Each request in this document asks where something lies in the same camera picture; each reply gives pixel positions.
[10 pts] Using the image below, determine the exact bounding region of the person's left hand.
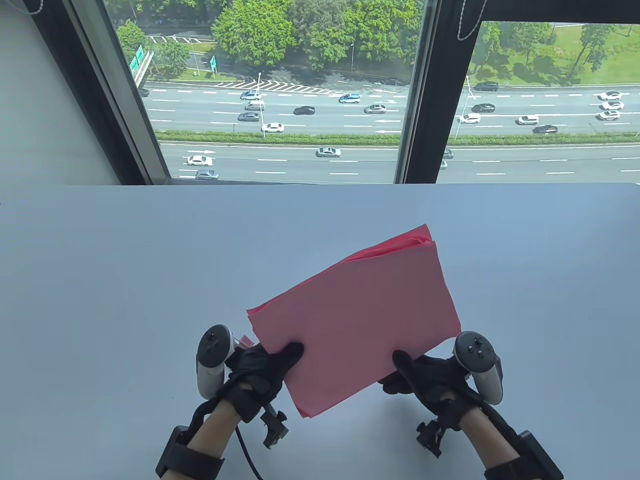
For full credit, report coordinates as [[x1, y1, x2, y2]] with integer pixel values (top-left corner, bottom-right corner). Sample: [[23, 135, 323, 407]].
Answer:
[[225, 341, 306, 426]]

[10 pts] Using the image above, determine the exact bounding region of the person's right hand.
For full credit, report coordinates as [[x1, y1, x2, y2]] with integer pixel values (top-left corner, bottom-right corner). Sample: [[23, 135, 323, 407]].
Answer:
[[377, 350, 483, 432]]

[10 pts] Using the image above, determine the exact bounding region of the stack of pink paper sheets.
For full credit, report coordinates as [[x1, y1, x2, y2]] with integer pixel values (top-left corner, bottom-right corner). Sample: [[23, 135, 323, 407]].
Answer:
[[246, 224, 462, 419]]

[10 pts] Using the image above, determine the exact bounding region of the person's left forearm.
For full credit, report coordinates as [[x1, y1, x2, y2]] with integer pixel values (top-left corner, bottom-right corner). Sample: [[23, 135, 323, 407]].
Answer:
[[187, 400, 241, 453]]

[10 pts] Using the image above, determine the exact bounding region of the person's right forearm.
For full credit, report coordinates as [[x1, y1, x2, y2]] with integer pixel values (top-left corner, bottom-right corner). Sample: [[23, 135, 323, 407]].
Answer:
[[457, 407, 521, 468]]

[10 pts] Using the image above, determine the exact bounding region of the black and white left controller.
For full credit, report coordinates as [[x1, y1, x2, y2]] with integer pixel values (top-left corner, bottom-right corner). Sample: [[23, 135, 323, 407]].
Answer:
[[195, 324, 237, 400]]

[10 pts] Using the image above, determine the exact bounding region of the black and white controller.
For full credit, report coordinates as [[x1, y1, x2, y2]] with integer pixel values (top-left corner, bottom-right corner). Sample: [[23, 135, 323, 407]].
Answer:
[[452, 330, 504, 406], [195, 324, 237, 400]]

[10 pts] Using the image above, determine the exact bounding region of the black and white right controller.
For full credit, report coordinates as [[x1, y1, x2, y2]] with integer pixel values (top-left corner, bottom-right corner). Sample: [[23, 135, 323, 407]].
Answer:
[[452, 330, 504, 406]]

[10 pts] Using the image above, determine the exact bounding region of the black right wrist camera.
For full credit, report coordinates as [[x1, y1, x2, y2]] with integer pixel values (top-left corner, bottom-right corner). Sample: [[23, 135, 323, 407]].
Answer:
[[416, 419, 447, 458]]

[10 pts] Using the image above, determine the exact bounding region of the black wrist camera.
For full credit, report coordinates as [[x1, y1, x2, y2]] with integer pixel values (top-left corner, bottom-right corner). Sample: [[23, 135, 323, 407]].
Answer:
[[416, 419, 447, 458], [259, 402, 291, 449]]

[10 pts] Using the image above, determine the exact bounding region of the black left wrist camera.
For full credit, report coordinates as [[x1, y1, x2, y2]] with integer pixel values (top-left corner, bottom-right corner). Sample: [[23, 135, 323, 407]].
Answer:
[[259, 402, 291, 449]]

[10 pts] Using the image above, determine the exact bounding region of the black cable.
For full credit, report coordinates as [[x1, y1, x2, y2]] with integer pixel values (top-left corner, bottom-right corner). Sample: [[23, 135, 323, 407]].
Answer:
[[477, 397, 523, 441], [234, 425, 263, 480], [187, 397, 223, 433]]

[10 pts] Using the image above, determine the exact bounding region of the black left wrist strap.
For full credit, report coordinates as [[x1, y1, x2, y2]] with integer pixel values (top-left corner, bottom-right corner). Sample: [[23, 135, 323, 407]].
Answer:
[[155, 425, 225, 480]]

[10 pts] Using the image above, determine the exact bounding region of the black wrist strap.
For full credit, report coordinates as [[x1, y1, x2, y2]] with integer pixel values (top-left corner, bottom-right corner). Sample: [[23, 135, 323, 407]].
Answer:
[[155, 425, 225, 480], [484, 430, 565, 480]]

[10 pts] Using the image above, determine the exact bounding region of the black right wrist strap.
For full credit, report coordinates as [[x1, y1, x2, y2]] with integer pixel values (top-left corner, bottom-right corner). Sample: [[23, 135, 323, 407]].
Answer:
[[484, 430, 565, 480]]

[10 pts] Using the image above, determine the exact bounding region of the dark window frame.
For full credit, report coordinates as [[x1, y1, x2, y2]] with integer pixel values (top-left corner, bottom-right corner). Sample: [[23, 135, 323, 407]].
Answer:
[[30, 0, 640, 186]]

